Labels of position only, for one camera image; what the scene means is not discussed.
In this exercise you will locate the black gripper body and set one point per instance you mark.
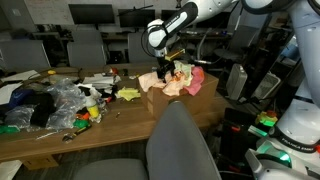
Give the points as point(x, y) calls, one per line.
point(166, 63)

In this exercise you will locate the peach shirt with orange print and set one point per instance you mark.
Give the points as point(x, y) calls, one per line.
point(171, 85)

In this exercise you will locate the pink shirt with orange print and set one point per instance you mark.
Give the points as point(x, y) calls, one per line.
point(196, 82)

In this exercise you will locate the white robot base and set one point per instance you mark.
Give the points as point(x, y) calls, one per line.
point(290, 151)

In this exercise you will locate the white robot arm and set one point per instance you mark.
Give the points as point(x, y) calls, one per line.
point(304, 14)

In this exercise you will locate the grey office chair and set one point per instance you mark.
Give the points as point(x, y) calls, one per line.
point(23, 55)
point(86, 55)
point(137, 49)

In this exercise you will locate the brown cardboard box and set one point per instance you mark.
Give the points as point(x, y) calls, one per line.
point(156, 101)

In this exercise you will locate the grey office chair backrest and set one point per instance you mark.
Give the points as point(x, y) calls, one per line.
point(176, 150)

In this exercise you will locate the light green towel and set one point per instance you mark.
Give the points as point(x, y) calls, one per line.
point(186, 69)

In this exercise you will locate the yellow cloth on table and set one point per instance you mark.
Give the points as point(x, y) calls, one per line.
point(129, 93)

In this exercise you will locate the black monitor right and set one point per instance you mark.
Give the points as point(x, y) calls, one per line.
point(135, 18)

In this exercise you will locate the black monitor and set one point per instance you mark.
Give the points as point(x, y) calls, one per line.
point(92, 13)
point(135, 18)

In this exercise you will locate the stack of white papers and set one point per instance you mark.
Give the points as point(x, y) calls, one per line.
point(99, 82)

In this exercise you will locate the white space heater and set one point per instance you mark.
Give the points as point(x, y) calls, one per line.
point(236, 81)

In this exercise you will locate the yellow white spray bottle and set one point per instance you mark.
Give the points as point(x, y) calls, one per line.
point(91, 105)

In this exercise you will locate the black monitor left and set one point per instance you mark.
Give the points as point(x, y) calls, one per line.
point(92, 13)

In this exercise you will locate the clear plastic bag pile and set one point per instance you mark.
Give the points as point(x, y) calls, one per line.
point(68, 99)

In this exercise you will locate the black clothing pile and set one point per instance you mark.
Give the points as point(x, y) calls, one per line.
point(44, 107)

